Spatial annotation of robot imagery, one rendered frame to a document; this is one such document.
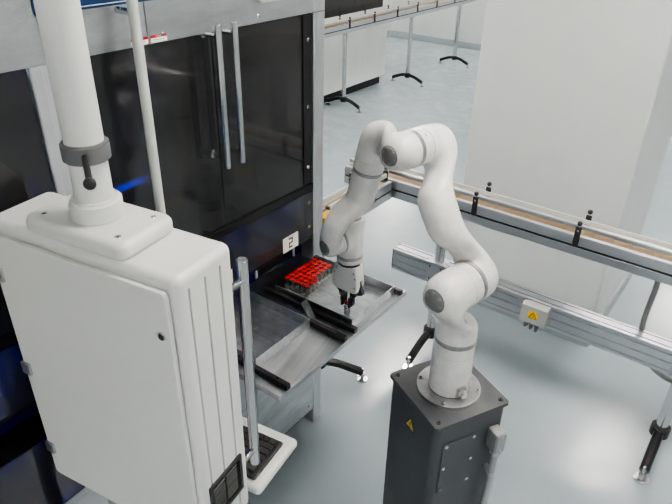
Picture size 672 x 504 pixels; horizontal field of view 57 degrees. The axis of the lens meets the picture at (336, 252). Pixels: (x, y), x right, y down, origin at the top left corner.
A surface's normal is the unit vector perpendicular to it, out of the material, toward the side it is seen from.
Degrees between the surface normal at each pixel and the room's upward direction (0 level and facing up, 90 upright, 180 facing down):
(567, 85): 90
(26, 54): 90
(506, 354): 0
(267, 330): 0
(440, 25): 90
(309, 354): 0
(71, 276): 90
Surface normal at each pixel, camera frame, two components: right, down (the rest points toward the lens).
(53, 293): -0.47, 0.43
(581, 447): 0.02, -0.86
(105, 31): 0.80, 0.32
